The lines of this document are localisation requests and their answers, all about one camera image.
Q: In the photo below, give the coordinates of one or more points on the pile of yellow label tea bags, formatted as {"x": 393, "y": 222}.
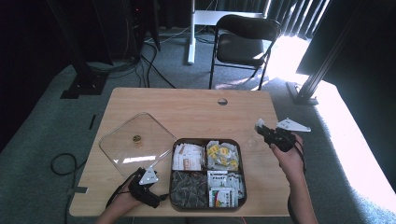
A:
{"x": 222, "y": 155}

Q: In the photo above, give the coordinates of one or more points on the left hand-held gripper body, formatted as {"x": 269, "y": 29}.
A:
{"x": 141, "y": 189}

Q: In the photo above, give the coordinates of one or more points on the black tape strip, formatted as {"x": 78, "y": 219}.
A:
{"x": 92, "y": 122}

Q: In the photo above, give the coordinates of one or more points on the person's left hand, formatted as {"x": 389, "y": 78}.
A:
{"x": 127, "y": 199}

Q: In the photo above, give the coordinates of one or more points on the pile of white green packets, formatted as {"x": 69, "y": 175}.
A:
{"x": 225, "y": 188}

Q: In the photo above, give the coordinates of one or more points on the black folding chair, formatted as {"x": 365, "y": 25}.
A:
{"x": 239, "y": 46}

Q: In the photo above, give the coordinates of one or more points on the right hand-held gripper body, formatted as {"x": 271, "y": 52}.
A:
{"x": 283, "y": 140}

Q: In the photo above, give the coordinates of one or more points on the small white packet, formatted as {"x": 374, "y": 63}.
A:
{"x": 259, "y": 122}

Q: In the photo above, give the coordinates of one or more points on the clear glass cup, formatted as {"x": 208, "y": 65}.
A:
{"x": 252, "y": 142}

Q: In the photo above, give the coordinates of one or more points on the dark curtain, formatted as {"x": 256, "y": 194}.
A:
{"x": 367, "y": 62}

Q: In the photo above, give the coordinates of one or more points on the pile of white orange packets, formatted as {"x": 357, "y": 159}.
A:
{"x": 188, "y": 157}

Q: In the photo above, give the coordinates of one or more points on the aluminium profile stand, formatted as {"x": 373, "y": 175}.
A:
{"x": 314, "y": 77}

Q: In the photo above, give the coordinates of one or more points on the dark square compartment tray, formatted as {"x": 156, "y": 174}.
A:
{"x": 171, "y": 203}

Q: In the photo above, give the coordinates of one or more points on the pile of dark tea bags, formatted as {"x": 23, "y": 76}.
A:
{"x": 190, "y": 189}

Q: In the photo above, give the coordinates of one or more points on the black stand with base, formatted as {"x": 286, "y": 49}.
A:
{"x": 84, "y": 81}

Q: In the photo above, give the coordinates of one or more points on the person's right hand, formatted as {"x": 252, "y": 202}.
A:
{"x": 289, "y": 161}

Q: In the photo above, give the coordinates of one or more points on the dark computer tower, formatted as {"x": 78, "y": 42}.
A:
{"x": 140, "y": 28}

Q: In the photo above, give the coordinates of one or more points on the clear square lid with knob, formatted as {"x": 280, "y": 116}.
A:
{"x": 137, "y": 146}

